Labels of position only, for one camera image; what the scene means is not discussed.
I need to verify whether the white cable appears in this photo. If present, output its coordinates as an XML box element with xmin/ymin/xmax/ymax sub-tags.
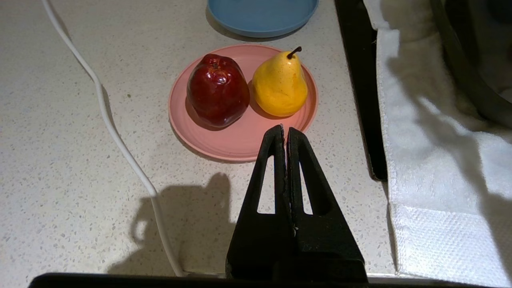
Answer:
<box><xmin>41</xmin><ymin>0</ymin><xmax>185</xmax><ymax>278</ymax></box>

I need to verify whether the black rice cooker body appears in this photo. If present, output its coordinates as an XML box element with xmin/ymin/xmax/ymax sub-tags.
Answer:
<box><xmin>430</xmin><ymin>0</ymin><xmax>512</xmax><ymax>129</ymax></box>

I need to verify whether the yellow pear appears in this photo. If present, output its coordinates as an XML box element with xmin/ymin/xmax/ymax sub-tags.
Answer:
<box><xmin>252</xmin><ymin>46</ymin><xmax>309</xmax><ymax>118</ymax></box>

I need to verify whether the black flat panel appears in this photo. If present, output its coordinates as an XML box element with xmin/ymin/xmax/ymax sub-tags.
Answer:
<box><xmin>335</xmin><ymin>0</ymin><xmax>389</xmax><ymax>182</ymax></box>

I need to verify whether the blue round plate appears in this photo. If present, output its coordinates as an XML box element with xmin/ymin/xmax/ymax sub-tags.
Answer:
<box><xmin>206</xmin><ymin>0</ymin><xmax>320</xmax><ymax>39</ymax></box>

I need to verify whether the white towel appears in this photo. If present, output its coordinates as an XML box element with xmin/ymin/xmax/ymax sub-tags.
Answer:
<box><xmin>362</xmin><ymin>0</ymin><xmax>512</xmax><ymax>288</ymax></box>

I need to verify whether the pink round plate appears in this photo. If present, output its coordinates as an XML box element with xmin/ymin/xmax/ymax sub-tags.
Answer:
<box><xmin>168</xmin><ymin>44</ymin><xmax>319</xmax><ymax>162</ymax></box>

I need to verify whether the dark red apple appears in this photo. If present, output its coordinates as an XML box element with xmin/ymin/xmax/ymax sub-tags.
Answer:
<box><xmin>186</xmin><ymin>53</ymin><xmax>251</xmax><ymax>129</ymax></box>

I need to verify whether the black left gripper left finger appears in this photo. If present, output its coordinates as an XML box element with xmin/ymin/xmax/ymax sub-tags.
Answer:
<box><xmin>225</xmin><ymin>124</ymin><xmax>296</xmax><ymax>280</ymax></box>

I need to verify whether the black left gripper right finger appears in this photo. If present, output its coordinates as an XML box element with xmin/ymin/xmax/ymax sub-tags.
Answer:
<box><xmin>287</xmin><ymin>127</ymin><xmax>368</xmax><ymax>281</ymax></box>

